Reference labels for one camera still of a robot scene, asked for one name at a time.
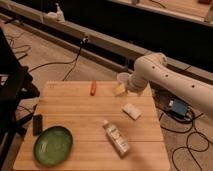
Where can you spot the clear plastic cup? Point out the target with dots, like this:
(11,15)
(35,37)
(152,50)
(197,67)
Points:
(122,77)

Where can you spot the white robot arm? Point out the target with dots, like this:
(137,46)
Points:
(153,68)

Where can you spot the black rectangular block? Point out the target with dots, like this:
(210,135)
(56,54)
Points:
(37,125)

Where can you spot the clear plastic bottle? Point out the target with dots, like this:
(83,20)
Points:
(116,138)

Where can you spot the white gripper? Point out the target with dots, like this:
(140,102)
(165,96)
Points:
(134,84)

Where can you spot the white sponge block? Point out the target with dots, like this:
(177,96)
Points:
(132,111)

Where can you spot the white object on ledge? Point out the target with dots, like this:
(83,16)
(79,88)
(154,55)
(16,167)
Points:
(58,15)

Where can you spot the green ceramic bowl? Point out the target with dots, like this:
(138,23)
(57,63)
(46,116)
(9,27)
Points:
(53,146)

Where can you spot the black chair frame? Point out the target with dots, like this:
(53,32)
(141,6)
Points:
(15,85)

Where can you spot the orange carrot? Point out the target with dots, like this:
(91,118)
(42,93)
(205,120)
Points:
(93,88)

